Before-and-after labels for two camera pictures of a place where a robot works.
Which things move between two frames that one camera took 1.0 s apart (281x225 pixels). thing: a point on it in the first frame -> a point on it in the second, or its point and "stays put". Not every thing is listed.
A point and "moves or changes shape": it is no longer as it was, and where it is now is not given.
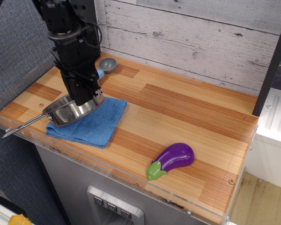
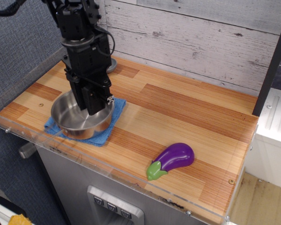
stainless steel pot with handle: [62, 110] moves or changes shape
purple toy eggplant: [176, 155] stays put
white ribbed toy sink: [269, 159] stays put
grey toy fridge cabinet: [92, 194] stays put
